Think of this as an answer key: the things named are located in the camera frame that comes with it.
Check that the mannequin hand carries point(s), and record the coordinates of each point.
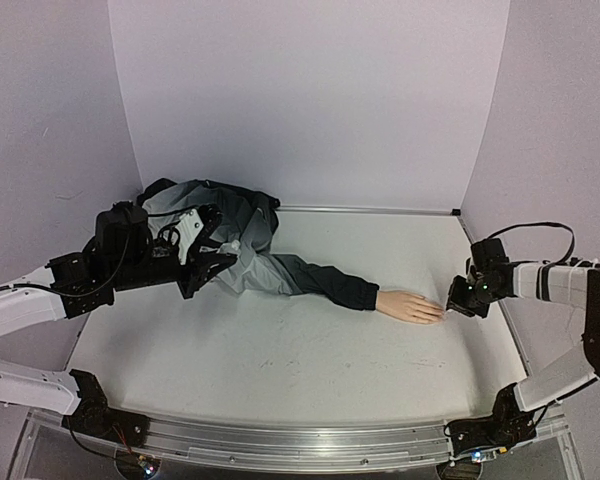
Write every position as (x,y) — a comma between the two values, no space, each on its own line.
(408,307)

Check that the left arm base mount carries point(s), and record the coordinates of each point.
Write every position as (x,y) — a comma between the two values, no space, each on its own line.
(94,416)

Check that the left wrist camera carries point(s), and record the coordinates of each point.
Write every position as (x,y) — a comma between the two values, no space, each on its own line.
(193,224)

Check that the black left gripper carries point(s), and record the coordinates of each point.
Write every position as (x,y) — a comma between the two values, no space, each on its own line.
(199,270)

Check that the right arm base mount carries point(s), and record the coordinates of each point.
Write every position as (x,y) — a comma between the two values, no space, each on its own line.
(505,427)

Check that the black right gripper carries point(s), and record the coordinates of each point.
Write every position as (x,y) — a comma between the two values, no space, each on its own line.
(460,300)

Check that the aluminium front rail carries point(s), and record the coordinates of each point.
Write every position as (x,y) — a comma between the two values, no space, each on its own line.
(279,449)

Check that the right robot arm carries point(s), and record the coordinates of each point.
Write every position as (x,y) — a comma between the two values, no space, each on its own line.
(519,407)

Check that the grey and black jacket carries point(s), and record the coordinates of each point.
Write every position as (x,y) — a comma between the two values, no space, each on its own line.
(250,217)

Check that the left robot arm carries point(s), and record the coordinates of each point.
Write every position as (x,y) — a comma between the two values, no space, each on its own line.
(131,249)

